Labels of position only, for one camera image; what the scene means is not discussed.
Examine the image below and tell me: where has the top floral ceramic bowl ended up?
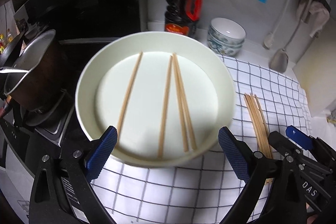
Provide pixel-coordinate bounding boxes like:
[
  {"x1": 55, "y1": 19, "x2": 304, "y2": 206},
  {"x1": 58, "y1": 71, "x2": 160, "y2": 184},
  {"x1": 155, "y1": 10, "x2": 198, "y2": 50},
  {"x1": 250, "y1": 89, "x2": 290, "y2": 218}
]
[{"x1": 209, "y1": 18, "x2": 247, "y2": 45}]

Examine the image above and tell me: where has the white cutting board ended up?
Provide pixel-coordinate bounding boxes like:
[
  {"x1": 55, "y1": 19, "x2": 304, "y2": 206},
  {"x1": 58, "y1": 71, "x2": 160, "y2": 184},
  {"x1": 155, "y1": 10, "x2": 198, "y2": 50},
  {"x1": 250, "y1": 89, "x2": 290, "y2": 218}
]
[{"x1": 293, "y1": 20, "x2": 335, "y2": 117}]

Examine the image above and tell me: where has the checkered white table cloth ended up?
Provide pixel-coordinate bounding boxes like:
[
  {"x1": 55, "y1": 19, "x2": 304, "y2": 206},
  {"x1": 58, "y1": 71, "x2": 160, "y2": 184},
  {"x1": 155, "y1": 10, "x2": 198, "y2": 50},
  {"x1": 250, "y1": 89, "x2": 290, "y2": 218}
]
[{"x1": 91, "y1": 57, "x2": 311, "y2": 223}]

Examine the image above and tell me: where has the person's right hand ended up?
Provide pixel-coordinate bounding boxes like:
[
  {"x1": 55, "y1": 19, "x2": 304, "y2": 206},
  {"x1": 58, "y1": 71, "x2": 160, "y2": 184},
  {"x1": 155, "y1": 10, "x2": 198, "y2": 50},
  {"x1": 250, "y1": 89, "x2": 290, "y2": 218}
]
[{"x1": 306, "y1": 211, "x2": 327, "y2": 224}]

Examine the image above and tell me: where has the large white round tray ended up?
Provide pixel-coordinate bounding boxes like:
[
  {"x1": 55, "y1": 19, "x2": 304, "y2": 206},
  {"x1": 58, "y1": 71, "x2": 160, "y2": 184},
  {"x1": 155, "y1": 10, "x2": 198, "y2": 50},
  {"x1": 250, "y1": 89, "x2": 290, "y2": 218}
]
[{"x1": 75, "y1": 31, "x2": 236, "y2": 168}]

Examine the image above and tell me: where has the dark soy sauce bottle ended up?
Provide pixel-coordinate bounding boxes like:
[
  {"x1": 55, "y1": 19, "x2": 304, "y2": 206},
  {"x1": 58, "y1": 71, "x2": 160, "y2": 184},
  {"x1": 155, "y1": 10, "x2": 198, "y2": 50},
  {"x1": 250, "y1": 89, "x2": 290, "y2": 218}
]
[{"x1": 165, "y1": 0, "x2": 202, "y2": 38}]

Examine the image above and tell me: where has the middle floral ceramic bowl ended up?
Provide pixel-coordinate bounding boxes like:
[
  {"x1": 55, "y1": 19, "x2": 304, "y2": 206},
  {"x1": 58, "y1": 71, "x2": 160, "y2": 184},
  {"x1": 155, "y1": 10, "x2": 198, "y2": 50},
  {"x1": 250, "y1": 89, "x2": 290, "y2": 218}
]
[{"x1": 207, "y1": 35, "x2": 244, "y2": 56}]

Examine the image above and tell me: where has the beige hanging rag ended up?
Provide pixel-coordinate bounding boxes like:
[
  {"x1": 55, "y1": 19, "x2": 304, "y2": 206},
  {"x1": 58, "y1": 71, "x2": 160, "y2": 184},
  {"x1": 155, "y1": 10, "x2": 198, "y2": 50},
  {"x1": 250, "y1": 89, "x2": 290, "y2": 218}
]
[{"x1": 309, "y1": 1, "x2": 330, "y2": 38}]

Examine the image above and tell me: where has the metal spatula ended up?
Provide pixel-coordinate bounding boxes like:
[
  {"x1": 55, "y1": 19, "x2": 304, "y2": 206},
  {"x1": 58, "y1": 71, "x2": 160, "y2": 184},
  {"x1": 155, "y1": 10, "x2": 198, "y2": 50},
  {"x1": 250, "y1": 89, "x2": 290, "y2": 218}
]
[{"x1": 269, "y1": 0, "x2": 312, "y2": 73}]

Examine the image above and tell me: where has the steel pot with handle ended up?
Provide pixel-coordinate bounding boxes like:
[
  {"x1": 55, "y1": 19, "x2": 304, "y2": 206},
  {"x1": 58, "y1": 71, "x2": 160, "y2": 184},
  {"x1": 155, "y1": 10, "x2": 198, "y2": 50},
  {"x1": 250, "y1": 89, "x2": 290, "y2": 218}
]
[{"x1": 1, "y1": 30, "x2": 63, "y2": 111}]

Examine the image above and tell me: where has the bottom floral ceramic bowl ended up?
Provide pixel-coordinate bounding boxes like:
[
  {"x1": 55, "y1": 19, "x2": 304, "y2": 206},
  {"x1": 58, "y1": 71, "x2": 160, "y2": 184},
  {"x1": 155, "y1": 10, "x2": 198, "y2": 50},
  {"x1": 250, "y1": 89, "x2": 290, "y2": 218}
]
[{"x1": 208, "y1": 42, "x2": 242, "y2": 56}]

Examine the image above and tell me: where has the floral ceramic bowl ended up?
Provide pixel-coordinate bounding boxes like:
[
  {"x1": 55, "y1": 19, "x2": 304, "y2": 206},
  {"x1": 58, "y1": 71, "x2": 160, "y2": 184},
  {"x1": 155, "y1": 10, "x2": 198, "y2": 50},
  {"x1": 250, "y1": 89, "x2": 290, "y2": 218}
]
[
  {"x1": 208, "y1": 42, "x2": 242, "y2": 56},
  {"x1": 209, "y1": 18, "x2": 247, "y2": 45},
  {"x1": 207, "y1": 35, "x2": 244, "y2": 56}
]

